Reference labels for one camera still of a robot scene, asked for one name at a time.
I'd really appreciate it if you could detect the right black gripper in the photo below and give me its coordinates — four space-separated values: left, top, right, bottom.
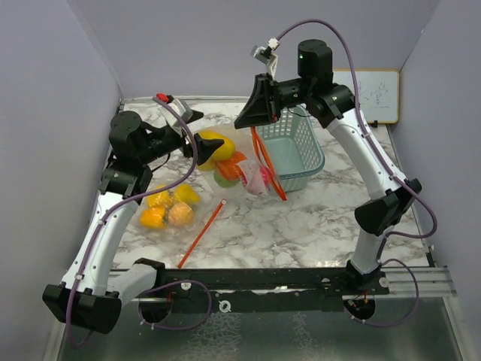
234 73 312 129

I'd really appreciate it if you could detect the yellow mango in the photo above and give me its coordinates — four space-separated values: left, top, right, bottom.
196 130 235 171

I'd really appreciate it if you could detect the blue plastic basket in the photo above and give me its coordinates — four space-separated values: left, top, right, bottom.
256 105 325 193

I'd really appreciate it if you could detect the orange tangerine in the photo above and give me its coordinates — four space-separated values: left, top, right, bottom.
216 151 247 181
168 202 194 226

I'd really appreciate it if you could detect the clear zip bag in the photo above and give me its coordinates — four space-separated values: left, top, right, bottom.
131 182 227 269
195 125 287 201

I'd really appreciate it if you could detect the green apple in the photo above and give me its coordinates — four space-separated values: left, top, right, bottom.
213 171 240 189

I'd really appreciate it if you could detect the yellow pear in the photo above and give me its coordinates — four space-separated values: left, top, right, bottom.
172 184 201 205

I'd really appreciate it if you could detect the red apple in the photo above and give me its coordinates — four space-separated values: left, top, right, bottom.
260 166 271 187

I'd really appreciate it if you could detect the yellow bell pepper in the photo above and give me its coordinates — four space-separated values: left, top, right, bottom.
146 191 174 208

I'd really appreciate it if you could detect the orange bell pepper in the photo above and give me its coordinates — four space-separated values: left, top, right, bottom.
139 207 167 229

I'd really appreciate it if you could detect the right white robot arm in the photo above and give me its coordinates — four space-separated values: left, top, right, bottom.
234 38 422 294

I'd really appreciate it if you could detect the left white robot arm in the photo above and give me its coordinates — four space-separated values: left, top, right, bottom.
42 109 220 334

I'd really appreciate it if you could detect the small whiteboard with writing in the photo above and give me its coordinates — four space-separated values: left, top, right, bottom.
355 69 400 124

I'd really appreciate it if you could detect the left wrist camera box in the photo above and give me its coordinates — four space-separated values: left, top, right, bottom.
155 93 193 135

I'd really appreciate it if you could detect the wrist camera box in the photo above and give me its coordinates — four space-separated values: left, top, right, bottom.
155 93 193 135
250 38 280 65

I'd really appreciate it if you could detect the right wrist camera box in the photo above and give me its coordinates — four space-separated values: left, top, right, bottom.
250 38 280 65

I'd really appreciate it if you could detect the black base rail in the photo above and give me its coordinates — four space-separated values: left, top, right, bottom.
140 268 389 314

